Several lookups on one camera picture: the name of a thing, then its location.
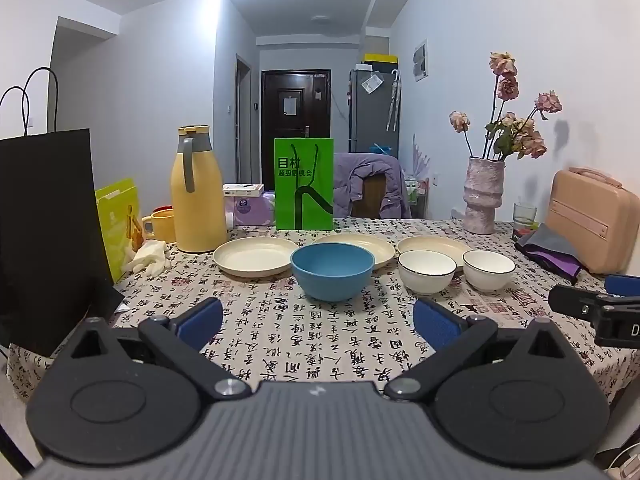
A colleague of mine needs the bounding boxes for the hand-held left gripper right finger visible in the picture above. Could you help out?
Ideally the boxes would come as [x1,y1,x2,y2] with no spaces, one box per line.
[382,299,571,402]

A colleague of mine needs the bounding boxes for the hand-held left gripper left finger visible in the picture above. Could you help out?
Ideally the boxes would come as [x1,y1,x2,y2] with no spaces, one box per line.
[64,297,253,402]

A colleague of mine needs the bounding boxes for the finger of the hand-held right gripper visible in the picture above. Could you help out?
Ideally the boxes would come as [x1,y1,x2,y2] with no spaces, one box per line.
[547,284,618,320]
[604,275,640,297]

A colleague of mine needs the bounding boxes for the large white bowl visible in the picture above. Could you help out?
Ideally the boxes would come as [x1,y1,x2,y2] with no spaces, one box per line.
[398,250,457,295]

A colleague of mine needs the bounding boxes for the small white bowl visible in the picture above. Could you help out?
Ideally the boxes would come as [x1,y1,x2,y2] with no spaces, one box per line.
[462,250,516,293]

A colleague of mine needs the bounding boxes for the cream plate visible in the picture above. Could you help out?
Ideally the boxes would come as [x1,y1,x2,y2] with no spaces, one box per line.
[397,235,486,272]
[311,233,396,271]
[213,236,300,276]

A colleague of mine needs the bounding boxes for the blue bowl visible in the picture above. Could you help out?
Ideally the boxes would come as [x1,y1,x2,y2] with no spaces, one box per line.
[290,243,375,303]

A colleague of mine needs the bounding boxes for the grey purple cloth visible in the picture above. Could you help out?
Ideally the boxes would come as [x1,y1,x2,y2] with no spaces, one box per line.
[515,223,586,281]

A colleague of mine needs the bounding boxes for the pink hard case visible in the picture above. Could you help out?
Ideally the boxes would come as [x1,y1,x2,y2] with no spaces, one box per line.
[544,166,640,275]

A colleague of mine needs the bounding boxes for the white rubber gloves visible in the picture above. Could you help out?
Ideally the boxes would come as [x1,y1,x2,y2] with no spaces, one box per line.
[122,240,173,276]

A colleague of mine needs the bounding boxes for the drinking glass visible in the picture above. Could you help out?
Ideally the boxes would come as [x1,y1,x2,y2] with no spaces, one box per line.
[513,202,538,233]

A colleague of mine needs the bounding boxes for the yellow mug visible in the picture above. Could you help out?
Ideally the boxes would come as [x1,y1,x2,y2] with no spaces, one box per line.
[141,209,177,244]

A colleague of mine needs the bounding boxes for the calligraphy print tablecloth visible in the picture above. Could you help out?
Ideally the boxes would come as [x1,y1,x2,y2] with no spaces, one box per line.
[5,217,640,406]

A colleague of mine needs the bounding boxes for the purple tissue pack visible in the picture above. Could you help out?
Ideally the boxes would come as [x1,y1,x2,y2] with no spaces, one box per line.
[223,192,277,228]

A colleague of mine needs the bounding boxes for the yellow thermos jug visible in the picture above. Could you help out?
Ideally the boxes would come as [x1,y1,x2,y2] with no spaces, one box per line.
[171,125,229,254]

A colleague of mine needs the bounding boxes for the storage rack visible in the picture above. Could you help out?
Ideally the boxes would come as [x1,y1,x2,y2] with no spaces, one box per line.
[404,175,428,218]

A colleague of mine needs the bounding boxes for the yellow-green snack bag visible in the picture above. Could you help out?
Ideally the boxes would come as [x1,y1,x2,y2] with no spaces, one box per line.
[95,177,146,283]

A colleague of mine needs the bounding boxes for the pink ceramic vase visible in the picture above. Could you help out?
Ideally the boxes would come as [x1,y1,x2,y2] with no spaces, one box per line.
[462,156,506,236]

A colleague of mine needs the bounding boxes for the flat white box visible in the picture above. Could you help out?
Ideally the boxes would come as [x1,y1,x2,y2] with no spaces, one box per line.
[222,183,266,197]

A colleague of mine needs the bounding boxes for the wooden chair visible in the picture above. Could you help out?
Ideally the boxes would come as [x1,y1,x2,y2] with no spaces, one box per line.
[361,174,388,219]

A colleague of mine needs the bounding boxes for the green paper bag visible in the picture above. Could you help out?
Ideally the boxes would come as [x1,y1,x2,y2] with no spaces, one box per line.
[274,137,335,232]

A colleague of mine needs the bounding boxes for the purple jacket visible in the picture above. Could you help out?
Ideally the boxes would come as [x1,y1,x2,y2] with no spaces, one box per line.
[332,152,413,220]

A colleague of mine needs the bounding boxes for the dried pink roses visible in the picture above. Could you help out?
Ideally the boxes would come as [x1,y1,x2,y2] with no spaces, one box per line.
[448,51,563,162]

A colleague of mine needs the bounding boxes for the black paper bag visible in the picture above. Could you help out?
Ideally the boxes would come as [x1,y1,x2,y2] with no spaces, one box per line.
[0,67,126,358]

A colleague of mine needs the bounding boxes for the grey side door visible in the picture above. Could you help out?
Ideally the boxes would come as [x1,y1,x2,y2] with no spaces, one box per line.
[235,55,252,183]

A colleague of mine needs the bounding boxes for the grey refrigerator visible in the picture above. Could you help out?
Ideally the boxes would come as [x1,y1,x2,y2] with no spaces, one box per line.
[348,64,401,158]

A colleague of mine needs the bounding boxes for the dark entrance door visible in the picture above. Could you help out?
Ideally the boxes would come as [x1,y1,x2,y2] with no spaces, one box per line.
[261,69,331,158]

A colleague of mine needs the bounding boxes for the white folded umbrella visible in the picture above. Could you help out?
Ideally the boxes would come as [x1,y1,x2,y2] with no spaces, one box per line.
[386,70,402,132]

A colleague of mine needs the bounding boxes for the wall picture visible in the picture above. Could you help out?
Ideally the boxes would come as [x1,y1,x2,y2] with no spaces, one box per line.
[413,40,431,82]

